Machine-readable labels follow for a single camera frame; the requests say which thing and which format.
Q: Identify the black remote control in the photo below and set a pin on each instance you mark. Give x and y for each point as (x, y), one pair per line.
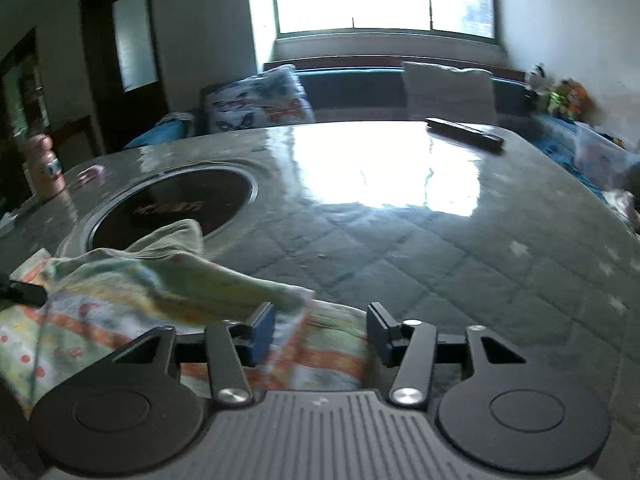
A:
(466, 135)

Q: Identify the clear plastic storage box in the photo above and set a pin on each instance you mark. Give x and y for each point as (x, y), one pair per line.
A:
(602, 161)

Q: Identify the black and white plush toy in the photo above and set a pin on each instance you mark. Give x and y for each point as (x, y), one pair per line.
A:
(537, 79)

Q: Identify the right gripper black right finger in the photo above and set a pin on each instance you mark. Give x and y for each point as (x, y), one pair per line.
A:
(388, 337)

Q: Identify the round black table stove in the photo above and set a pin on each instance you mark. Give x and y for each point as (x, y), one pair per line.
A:
(210, 193)

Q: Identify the grey square cushion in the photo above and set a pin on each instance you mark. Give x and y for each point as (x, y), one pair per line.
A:
(446, 92)

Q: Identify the floral green child's garment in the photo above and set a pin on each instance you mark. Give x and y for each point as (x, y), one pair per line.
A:
(103, 299)

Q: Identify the pink bottle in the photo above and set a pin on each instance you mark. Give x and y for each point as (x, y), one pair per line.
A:
(43, 166)

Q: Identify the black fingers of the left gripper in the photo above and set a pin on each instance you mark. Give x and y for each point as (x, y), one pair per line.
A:
(23, 293)

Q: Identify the dark display cabinet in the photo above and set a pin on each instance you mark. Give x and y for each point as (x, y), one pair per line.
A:
(23, 106)

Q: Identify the pile of light clothes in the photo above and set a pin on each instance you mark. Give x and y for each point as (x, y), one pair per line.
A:
(622, 203)

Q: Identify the butterfly print pillow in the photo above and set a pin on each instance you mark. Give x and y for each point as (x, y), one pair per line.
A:
(273, 98)

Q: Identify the orange green plush toys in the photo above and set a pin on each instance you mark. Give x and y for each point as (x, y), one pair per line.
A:
(569, 100)

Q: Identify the dark wooden door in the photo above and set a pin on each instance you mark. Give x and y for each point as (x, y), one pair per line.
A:
(123, 69)

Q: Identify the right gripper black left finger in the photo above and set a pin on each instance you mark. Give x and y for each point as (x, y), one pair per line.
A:
(253, 338)

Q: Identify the blue bench sofa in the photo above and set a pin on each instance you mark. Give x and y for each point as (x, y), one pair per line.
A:
(379, 93)

